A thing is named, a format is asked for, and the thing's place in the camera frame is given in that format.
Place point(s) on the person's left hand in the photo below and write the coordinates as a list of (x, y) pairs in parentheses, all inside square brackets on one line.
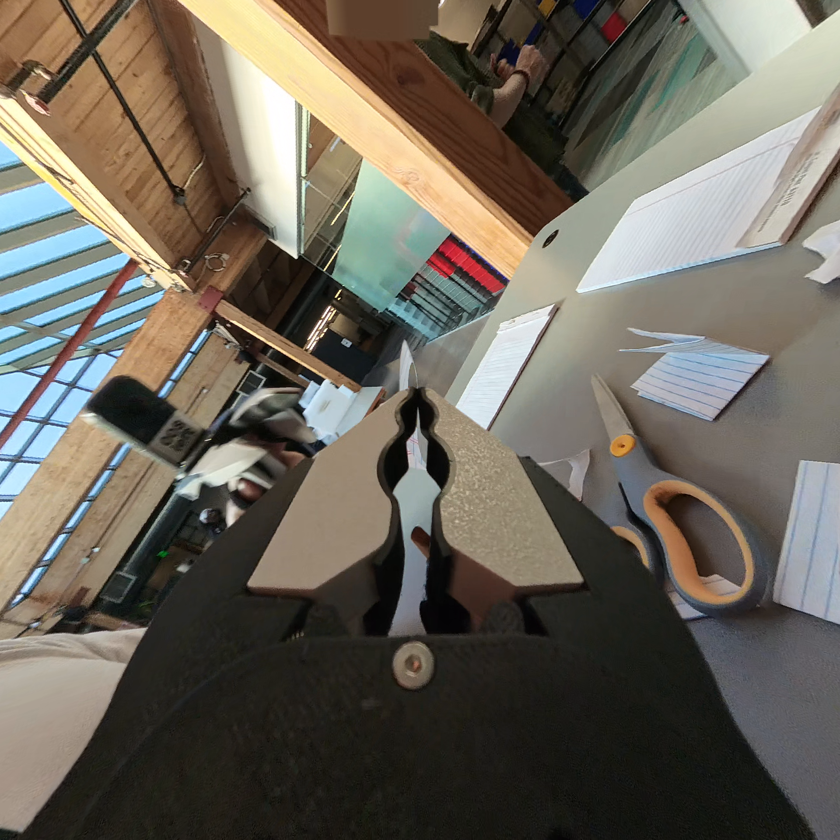
[(248, 493)]

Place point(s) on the white paper offcut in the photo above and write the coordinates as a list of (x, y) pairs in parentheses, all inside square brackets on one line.
[(581, 469)]

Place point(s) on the stack of red bins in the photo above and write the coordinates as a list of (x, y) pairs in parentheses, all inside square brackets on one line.
[(459, 262)]

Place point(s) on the lined paper sheet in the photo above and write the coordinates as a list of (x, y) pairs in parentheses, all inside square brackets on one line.
[(505, 367)]

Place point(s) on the light wooden post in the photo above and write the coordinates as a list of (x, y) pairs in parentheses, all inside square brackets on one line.
[(394, 118)]

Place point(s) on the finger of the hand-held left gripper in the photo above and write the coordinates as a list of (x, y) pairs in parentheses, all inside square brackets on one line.
[(275, 413), (216, 469)]

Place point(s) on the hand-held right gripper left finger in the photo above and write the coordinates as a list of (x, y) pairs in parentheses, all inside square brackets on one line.
[(328, 518)]

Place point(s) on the white folded paper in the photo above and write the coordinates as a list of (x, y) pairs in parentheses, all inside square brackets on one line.
[(827, 253)]

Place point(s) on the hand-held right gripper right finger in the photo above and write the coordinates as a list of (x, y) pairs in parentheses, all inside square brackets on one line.
[(505, 518)]

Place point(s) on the large folded lined paper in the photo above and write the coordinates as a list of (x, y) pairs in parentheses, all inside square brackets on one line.
[(702, 387)]

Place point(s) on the lined paper offcut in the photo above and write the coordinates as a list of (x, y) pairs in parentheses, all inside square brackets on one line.
[(689, 610)]

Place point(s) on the lined paper piece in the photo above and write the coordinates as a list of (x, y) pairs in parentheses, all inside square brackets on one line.
[(413, 492)]

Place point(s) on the red pipe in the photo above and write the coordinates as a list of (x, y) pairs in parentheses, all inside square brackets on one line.
[(65, 348)]

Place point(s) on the lined writing pad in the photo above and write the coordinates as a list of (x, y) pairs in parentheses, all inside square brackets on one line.
[(689, 223)]

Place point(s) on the ceiling air vent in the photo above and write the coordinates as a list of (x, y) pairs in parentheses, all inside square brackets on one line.
[(118, 586)]

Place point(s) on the white-topped table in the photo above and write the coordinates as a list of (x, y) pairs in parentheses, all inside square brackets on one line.
[(341, 407)]

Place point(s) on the glass skylight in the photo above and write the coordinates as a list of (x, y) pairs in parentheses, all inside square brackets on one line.
[(39, 262)]

